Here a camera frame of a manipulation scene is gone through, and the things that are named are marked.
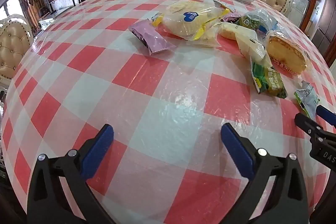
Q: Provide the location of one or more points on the large bread bag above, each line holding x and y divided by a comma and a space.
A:
183, 19

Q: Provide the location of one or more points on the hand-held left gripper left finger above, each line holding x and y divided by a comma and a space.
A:
98, 150

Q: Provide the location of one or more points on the small green white packet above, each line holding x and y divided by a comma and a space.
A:
307, 99

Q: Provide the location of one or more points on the round cake packet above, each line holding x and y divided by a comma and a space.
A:
287, 54

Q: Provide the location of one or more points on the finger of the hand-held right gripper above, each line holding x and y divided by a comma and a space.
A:
304, 121
326, 115

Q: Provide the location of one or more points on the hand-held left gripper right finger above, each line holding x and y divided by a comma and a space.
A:
236, 148

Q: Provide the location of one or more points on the long pale bread packet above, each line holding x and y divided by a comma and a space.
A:
231, 31

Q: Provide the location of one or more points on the small dark purple packet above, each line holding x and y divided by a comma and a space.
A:
232, 18

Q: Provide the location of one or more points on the red white checkered tablecloth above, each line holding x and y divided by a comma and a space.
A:
157, 98

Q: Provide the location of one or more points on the brown curtain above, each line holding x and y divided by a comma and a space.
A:
27, 3

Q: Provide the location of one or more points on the purple snack packet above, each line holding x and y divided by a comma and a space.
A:
153, 39

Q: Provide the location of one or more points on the clear blue snack packet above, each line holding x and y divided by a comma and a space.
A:
258, 22

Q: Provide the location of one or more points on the green snack packet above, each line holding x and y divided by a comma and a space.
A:
269, 81

